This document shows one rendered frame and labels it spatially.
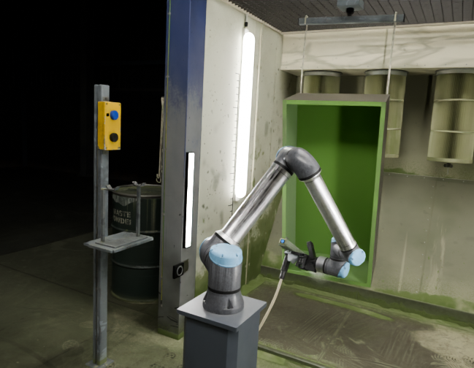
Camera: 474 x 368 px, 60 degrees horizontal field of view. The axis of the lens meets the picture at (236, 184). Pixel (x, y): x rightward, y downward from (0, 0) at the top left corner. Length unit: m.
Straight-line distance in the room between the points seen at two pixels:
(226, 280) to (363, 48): 2.47
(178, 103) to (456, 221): 2.48
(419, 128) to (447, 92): 0.51
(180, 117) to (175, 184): 0.43
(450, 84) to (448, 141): 0.44
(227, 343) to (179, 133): 1.36
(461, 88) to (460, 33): 0.40
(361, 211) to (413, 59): 1.31
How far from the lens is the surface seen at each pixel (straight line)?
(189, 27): 2.70
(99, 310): 2.64
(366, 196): 3.02
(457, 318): 3.70
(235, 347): 1.89
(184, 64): 2.67
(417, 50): 3.67
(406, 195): 3.98
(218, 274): 1.86
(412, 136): 4.05
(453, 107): 3.63
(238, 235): 2.02
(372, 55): 3.71
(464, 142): 3.65
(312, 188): 1.98
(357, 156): 2.94
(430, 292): 3.70
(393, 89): 3.73
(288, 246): 2.41
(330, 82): 3.88
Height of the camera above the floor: 1.47
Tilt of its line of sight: 8 degrees down
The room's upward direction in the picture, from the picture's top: 3 degrees clockwise
